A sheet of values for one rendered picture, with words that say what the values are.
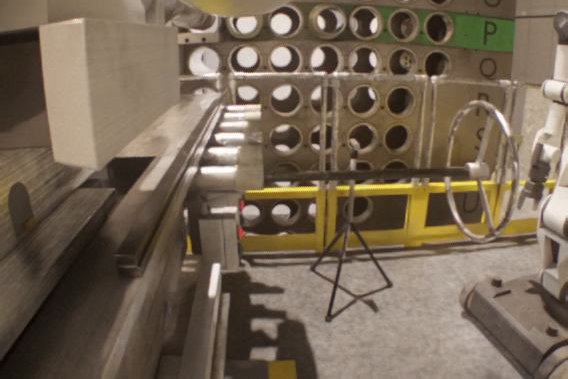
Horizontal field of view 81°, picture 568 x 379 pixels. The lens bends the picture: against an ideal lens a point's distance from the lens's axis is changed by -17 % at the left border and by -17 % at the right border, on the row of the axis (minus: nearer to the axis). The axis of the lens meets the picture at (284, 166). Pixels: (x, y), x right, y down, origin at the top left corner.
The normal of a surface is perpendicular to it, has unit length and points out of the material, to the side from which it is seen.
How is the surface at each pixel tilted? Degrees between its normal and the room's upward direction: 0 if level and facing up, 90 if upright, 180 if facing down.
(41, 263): 0
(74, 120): 90
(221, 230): 90
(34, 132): 90
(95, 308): 0
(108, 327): 0
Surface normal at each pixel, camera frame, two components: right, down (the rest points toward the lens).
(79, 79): -0.39, 0.29
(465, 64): 0.07, 0.31
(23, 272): 0.00, -0.95
